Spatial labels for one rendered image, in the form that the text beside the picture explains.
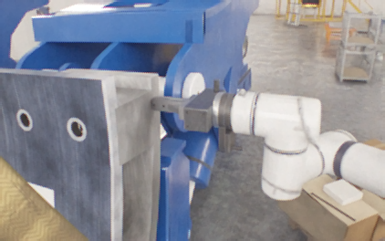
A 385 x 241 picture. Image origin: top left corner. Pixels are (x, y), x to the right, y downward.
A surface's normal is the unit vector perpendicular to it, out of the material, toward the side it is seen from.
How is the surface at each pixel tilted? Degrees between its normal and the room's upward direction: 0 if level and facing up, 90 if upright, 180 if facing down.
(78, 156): 81
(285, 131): 91
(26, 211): 82
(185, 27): 86
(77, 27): 86
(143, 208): 75
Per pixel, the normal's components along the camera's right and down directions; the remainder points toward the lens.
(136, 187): -0.37, 0.14
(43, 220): 0.81, 0.08
